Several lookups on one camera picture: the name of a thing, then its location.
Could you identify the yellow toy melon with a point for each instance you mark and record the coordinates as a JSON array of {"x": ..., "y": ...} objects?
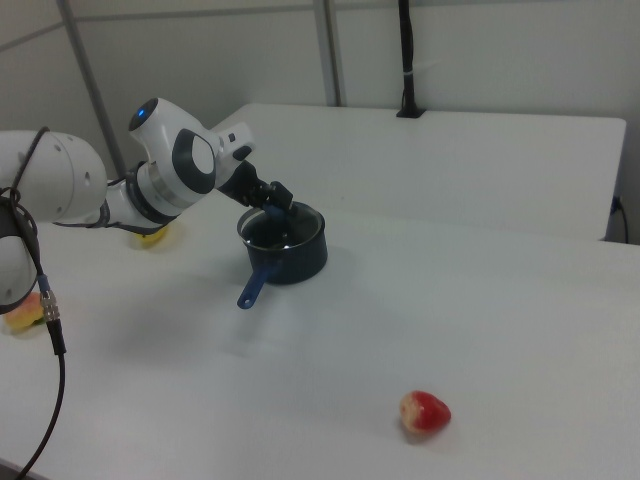
[{"x": 150, "y": 240}]

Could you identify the black camera pole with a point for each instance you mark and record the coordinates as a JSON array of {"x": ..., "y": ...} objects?
[{"x": 410, "y": 75}]

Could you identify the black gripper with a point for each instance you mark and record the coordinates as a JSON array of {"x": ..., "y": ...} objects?
[{"x": 244, "y": 182}]

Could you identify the orange toy peach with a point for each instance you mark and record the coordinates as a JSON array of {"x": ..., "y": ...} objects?
[{"x": 25, "y": 312}]

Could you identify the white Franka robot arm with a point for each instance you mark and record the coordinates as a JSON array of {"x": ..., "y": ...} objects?
[{"x": 165, "y": 150}]

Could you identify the red toy strawberry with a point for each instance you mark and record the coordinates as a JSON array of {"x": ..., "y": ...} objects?
[{"x": 430, "y": 412}]

